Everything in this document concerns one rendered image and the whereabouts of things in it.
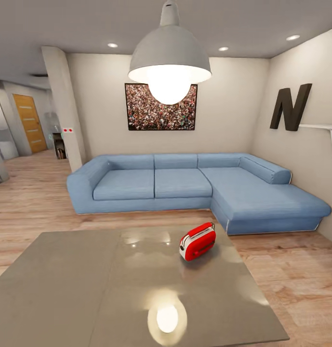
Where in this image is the radio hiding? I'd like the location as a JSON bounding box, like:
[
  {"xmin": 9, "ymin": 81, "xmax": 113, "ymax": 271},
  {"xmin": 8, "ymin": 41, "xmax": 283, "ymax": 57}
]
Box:
[{"xmin": 179, "ymin": 222, "xmax": 216, "ymax": 261}]

